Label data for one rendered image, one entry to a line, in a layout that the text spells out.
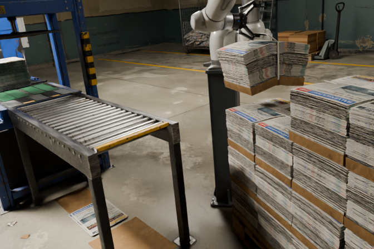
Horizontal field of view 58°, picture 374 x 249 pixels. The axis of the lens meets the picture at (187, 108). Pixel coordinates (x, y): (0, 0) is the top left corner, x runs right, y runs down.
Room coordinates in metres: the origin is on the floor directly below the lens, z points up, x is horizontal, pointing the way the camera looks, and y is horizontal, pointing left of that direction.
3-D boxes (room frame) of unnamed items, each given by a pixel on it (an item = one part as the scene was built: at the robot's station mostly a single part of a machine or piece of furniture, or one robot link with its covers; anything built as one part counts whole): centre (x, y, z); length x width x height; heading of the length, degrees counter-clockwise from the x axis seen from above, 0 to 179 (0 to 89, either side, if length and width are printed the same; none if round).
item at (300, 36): (7.94, -2.71, 0.28); 1.20 x 0.83 x 0.57; 40
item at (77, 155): (1.93, 0.89, 0.74); 1.34 x 0.05 x 0.12; 40
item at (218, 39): (2.21, -0.28, 1.17); 0.18 x 0.16 x 0.22; 73
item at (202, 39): (9.93, -0.73, 0.85); 1.21 x 0.83 x 1.71; 40
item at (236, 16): (1.77, -0.30, 1.32); 0.09 x 0.07 x 0.08; 110
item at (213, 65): (2.22, -0.25, 1.03); 0.22 x 0.18 x 0.06; 75
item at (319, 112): (1.24, -0.64, 0.95); 0.38 x 0.29 x 0.23; 112
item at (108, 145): (1.59, 0.28, 0.81); 0.43 x 0.03 x 0.02; 130
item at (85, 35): (2.88, 0.79, 1.05); 0.05 x 0.05 x 0.45; 40
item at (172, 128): (2.26, 0.50, 0.74); 1.34 x 0.05 x 0.12; 40
